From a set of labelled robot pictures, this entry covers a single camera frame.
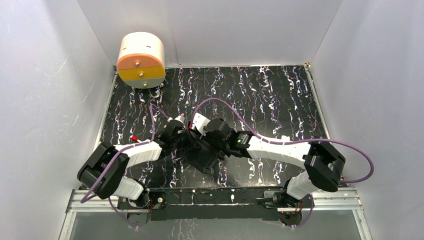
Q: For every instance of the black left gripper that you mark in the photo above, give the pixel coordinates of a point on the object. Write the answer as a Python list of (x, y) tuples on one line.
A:
[(187, 143)]

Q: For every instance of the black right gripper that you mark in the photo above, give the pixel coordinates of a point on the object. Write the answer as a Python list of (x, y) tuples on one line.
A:
[(206, 137)]

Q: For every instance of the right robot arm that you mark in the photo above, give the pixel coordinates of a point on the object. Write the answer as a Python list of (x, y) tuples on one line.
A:
[(321, 162)]

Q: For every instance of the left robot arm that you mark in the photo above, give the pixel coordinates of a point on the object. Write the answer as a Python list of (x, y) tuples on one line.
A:
[(104, 171)]

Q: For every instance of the pink white marker pen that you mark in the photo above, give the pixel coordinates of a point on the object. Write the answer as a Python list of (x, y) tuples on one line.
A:
[(173, 126)]

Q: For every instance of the small red-capped white pen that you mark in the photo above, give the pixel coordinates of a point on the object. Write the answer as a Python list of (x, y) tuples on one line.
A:
[(134, 138)]

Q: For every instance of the round cream drawer cabinet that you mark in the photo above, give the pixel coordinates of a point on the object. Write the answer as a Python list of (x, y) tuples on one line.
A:
[(141, 61)]

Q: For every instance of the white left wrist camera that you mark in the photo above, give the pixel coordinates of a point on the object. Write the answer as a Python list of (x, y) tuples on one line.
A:
[(178, 120)]

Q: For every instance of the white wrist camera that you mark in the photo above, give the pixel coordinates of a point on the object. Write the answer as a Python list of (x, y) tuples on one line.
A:
[(178, 120), (199, 123)]

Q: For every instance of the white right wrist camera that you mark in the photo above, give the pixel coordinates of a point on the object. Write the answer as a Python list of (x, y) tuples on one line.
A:
[(199, 123)]

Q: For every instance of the aluminium front rail frame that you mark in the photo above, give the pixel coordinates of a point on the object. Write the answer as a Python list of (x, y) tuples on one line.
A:
[(216, 214)]

